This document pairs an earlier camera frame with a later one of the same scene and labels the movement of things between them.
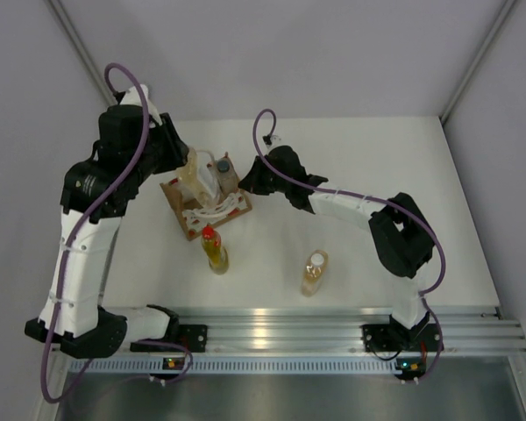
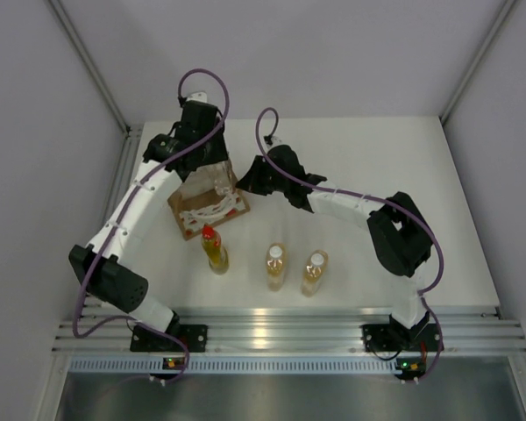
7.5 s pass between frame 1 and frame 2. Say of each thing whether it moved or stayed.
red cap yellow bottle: stayed
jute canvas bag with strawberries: stayed
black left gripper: moved
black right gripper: stayed
